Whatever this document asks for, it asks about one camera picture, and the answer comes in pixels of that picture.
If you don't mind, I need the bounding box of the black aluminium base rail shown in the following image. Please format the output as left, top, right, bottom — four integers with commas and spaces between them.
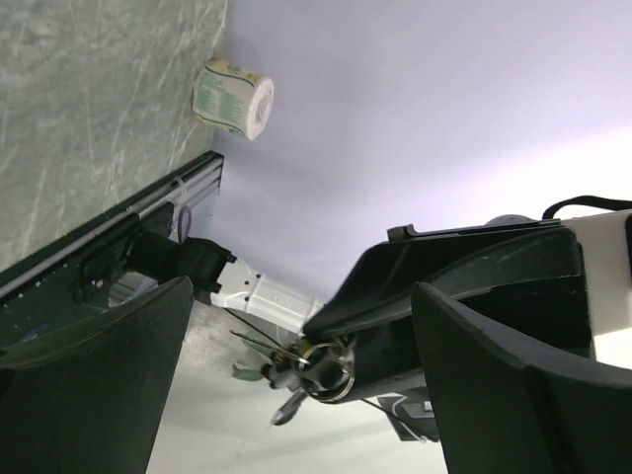
1, 151, 224, 314

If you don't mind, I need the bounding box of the grey figurine keychain with keys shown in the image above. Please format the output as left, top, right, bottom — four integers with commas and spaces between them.
230, 331, 356, 427

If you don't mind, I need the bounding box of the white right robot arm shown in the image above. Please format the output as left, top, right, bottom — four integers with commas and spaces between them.
128, 196, 631, 405

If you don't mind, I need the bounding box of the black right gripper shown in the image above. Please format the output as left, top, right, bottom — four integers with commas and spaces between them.
301, 208, 632, 401

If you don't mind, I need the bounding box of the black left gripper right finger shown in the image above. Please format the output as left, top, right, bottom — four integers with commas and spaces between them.
412, 283, 631, 473

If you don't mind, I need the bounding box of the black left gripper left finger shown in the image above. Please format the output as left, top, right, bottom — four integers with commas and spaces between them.
1, 277, 194, 473

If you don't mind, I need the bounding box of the wrapped toilet paper roll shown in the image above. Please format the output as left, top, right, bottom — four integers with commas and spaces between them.
192, 59, 275, 141

